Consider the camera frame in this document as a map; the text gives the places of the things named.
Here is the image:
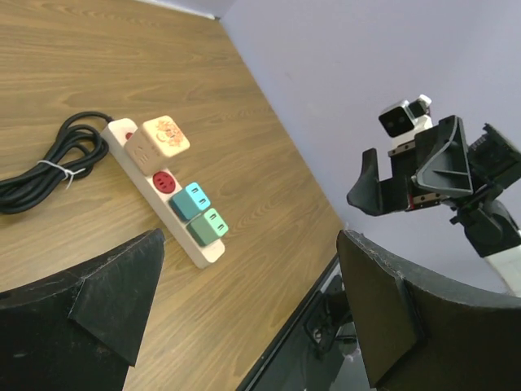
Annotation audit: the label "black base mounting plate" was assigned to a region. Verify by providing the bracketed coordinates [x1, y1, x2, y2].
[237, 257, 370, 390]

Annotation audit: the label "teal blue USB charger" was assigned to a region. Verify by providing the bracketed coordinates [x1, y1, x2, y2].
[169, 182, 211, 222]

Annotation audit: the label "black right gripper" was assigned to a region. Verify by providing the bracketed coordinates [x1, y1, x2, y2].
[347, 115, 520, 216]

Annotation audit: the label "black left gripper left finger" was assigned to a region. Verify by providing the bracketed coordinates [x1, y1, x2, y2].
[1, 229, 164, 390]

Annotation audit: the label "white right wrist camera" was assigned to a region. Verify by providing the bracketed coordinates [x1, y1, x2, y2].
[378, 94, 433, 147]

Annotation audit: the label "green USB charger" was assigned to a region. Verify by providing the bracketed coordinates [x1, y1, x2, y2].
[186, 208, 229, 247]

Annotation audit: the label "black bundled power cord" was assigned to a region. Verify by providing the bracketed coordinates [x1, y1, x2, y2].
[0, 112, 114, 216]

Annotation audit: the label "white power strip red sockets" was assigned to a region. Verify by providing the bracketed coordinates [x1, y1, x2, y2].
[102, 118, 225, 269]

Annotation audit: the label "beige cube adapter dragon print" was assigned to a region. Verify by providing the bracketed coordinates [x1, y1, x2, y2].
[124, 116, 190, 176]

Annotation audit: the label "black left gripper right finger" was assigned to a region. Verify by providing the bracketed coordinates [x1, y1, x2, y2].
[336, 231, 520, 390]

